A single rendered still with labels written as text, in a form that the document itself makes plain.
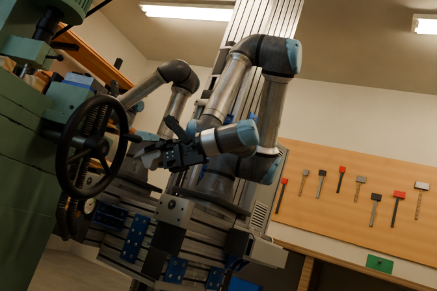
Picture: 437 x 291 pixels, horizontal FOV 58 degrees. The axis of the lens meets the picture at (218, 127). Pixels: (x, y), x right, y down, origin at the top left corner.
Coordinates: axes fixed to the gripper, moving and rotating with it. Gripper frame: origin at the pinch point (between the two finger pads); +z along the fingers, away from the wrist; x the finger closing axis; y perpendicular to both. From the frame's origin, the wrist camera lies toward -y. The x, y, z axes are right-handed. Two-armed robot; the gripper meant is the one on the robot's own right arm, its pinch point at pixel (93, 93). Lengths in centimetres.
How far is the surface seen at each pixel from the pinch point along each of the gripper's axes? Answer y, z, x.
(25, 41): 6, -57, -90
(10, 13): -1, -51, -94
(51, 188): 47, -72, -77
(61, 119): 27, -82, -90
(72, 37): -66, 129, 83
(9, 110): 28, -77, -102
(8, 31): 4, -50, -92
